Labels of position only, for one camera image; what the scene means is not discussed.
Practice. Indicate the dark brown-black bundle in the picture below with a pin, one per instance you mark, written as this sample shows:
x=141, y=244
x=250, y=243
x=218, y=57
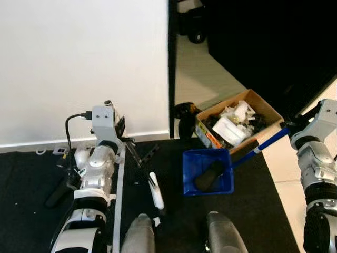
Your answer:
x=185, y=124

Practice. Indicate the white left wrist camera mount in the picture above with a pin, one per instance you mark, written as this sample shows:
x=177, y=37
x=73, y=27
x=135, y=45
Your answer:
x=102, y=124

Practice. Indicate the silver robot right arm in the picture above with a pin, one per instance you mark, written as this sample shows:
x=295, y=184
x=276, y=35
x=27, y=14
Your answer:
x=316, y=163

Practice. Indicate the white foam packing tray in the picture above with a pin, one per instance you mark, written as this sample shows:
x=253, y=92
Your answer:
x=230, y=130

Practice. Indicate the grey robot leg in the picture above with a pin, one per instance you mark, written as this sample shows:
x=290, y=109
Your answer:
x=224, y=234
x=138, y=237

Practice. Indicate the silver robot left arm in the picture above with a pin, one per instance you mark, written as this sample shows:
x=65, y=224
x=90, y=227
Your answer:
x=97, y=168

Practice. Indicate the large black cabinet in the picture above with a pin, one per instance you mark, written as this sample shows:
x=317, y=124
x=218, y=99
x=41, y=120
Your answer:
x=274, y=42

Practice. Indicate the grey robot right leg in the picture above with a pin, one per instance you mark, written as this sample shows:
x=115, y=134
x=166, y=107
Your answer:
x=224, y=234

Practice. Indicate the small white display device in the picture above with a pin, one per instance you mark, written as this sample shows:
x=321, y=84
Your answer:
x=60, y=151

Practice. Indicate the white tape strip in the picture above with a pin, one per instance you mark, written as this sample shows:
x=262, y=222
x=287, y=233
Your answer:
x=118, y=221

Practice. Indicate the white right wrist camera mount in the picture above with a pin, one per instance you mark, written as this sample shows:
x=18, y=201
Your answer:
x=326, y=116

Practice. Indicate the black floor mat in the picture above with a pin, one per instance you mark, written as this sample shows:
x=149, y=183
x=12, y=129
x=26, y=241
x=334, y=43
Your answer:
x=174, y=226

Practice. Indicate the black wheeled chair base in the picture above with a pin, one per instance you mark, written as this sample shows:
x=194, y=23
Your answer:
x=196, y=36

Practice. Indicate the grey robot left leg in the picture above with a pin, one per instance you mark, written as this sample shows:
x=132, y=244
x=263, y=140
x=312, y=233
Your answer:
x=138, y=237

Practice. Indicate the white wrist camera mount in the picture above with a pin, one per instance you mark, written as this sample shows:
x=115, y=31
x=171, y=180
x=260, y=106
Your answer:
x=102, y=124
x=326, y=116

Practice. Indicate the white crumpled paper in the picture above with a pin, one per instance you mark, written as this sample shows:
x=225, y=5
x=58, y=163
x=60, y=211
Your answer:
x=241, y=112

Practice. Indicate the black flat stick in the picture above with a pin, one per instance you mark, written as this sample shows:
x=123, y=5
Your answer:
x=55, y=196

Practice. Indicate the brown cardboard rubbish box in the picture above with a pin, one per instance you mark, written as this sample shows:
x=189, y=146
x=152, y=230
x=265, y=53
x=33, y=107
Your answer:
x=265, y=107

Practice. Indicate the black oblong rubbish piece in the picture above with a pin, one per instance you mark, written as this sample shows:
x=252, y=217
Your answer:
x=209, y=176

